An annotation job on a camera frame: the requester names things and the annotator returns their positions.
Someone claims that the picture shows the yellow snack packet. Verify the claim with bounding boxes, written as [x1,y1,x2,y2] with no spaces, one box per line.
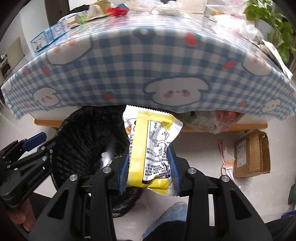
[122,105,183,196]

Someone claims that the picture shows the black trash bin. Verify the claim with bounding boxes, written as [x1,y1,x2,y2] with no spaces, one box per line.
[51,105,144,218]

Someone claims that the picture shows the left hand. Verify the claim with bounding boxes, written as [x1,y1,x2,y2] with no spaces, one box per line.
[6,198,36,232]

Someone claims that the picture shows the snack wrapper on floor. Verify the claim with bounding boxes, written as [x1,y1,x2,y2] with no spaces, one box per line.
[218,140,235,181]

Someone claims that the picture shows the plastic bag under table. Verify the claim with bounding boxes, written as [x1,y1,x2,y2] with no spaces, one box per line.
[178,110,243,134]

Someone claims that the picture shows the brown cardboard box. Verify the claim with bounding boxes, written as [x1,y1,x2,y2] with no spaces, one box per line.
[233,130,271,178]

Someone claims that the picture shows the blue checkered tablecloth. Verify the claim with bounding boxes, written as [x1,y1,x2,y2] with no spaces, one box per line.
[1,11,295,120]

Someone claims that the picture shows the blue white carton box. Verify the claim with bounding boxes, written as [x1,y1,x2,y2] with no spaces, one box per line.
[30,21,71,53]

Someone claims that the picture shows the red wrapper on table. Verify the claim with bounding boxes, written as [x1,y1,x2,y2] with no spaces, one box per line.
[108,6,129,16]

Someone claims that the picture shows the green potted plant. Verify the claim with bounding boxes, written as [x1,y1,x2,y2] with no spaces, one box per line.
[244,1,295,64]

